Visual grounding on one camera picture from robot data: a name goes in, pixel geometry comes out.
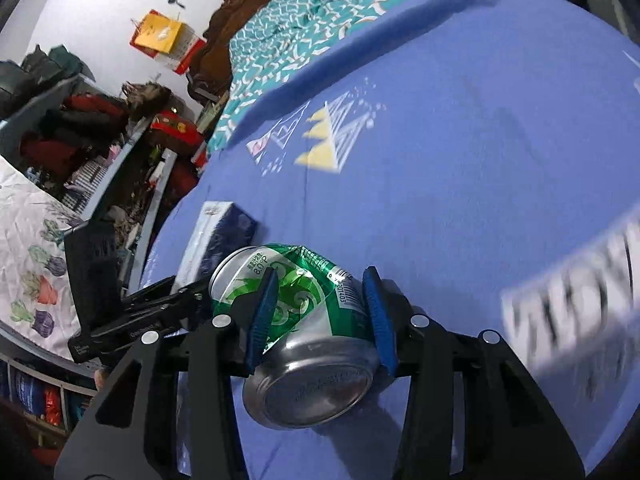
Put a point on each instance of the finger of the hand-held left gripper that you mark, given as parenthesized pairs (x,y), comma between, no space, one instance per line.
(192,316)
(160,296)

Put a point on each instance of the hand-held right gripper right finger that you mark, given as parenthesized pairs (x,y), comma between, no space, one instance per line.
(377,320)

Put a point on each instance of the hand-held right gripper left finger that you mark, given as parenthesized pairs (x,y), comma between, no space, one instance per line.
(262,320)

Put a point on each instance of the dented green drink can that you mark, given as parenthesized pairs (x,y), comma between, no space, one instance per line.
(315,375)

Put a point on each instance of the grey and blue patterned carton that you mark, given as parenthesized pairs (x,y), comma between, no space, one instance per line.
(220,230)

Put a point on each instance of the white floral cloth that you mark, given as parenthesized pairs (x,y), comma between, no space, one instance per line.
(25,260)

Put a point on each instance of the grey storage shelf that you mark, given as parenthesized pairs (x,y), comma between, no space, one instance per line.
(135,170)

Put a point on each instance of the red gift box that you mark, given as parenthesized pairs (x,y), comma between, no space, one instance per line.
(175,127)

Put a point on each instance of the red folded clothes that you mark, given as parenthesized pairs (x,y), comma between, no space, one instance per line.
(95,107)

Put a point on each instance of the blue printed bedsheet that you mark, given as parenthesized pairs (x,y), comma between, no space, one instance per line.
(450,160)

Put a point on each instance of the brown furry garment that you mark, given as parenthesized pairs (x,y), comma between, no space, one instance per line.
(147,97)

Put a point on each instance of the dark green bags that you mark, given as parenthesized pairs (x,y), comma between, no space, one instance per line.
(50,60)

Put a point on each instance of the carved wooden headboard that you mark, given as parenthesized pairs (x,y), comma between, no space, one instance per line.
(220,60)

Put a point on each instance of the teal patterned quilt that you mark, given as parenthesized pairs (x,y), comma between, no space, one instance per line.
(280,50)

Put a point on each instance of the yellow and red wall calendar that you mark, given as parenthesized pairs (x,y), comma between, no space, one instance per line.
(160,35)

